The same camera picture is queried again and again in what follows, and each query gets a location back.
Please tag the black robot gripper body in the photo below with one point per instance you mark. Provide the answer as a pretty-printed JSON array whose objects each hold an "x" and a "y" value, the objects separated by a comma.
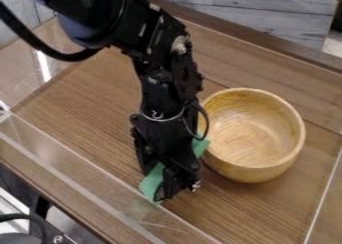
[{"x": 170, "y": 137}]

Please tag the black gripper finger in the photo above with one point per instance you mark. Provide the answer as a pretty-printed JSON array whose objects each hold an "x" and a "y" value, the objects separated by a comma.
[
  {"x": 175, "y": 181},
  {"x": 146, "y": 155}
]

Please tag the green rectangular block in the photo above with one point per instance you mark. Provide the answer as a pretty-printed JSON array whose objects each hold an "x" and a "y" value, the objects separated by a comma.
[{"x": 151, "y": 184}]

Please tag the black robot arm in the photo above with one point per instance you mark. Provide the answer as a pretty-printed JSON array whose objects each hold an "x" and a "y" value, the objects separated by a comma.
[{"x": 155, "y": 40}]

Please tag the light wooden bowl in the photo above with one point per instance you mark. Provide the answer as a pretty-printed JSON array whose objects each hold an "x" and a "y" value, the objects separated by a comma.
[{"x": 257, "y": 134}]

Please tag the black metal table leg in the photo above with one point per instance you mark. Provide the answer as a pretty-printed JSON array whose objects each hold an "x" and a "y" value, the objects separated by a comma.
[{"x": 40, "y": 207}]

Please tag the clear acrylic tray wall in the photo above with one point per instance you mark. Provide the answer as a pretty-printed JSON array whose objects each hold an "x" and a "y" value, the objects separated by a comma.
[{"x": 66, "y": 143}]

